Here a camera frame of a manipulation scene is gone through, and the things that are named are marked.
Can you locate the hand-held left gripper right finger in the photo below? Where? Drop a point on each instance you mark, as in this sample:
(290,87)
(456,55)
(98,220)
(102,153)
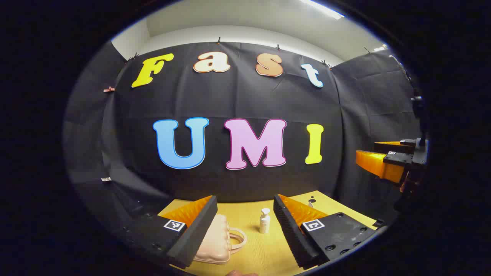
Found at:
(291,234)

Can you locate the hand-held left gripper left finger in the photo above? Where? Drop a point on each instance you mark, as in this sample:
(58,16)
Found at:
(199,230)

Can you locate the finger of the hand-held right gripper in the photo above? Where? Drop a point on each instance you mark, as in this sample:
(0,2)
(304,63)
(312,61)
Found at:
(399,148)
(399,158)

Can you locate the pink suitcase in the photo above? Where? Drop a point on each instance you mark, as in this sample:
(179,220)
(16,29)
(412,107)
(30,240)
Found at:
(216,245)

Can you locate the white pump bottle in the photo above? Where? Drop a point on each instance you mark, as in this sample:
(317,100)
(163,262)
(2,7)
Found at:
(264,224)

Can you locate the black backdrop cloth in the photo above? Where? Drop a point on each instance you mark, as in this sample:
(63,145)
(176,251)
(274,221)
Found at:
(238,99)

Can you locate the red cloth clip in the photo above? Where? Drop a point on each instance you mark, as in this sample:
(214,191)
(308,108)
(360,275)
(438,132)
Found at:
(109,89)

